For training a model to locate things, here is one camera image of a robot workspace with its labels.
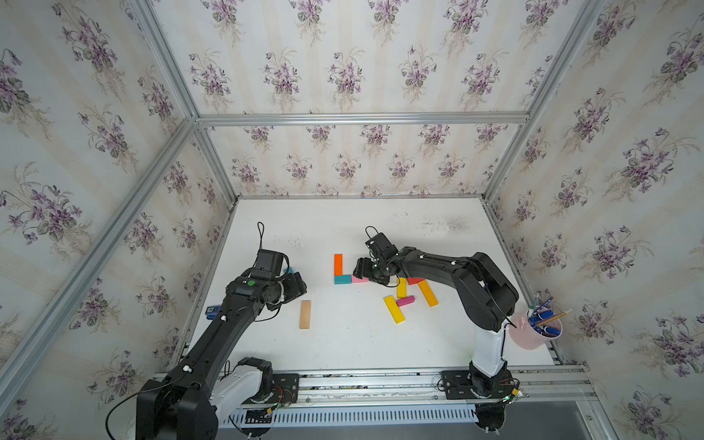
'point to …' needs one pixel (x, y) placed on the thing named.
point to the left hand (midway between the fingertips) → (300, 291)
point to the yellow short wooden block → (402, 288)
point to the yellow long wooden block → (394, 310)
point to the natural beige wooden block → (305, 314)
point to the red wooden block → (413, 280)
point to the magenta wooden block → (405, 301)
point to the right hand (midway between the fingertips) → (364, 275)
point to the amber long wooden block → (428, 294)
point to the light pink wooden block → (359, 280)
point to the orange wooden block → (338, 265)
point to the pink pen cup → (532, 329)
